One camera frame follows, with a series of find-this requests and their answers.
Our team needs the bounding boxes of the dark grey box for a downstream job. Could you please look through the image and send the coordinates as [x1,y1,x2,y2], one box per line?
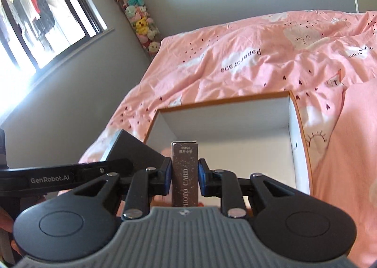
[100,129,166,166]

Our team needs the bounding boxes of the person's left hand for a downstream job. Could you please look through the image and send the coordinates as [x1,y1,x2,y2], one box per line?
[0,206,22,257]

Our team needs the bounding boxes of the brown photo card box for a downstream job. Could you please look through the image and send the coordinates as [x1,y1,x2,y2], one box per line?
[171,140,200,207]

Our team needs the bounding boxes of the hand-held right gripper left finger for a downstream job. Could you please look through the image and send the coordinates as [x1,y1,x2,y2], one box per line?
[69,158,173,221]

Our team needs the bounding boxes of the window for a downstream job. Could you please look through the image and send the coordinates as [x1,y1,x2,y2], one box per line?
[0,0,116,73]

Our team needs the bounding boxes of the orange cardboard box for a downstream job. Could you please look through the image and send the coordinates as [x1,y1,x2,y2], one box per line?
[144,90,313,196]

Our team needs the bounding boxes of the red hanging garment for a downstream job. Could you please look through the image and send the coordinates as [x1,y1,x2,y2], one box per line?
[25,0,42,20]

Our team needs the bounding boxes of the black hanging garment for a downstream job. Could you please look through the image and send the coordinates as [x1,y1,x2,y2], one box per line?
[29,0,57,51]

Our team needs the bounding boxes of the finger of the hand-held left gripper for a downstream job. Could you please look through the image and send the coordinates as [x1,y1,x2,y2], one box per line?
[81,160,139,183]

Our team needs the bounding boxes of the clear tube of plush toys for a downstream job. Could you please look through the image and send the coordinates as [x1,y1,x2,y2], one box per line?
[116,0,161,60]

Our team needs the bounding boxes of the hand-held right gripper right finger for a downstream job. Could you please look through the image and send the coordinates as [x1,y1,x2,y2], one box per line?
[198,158,298,218]

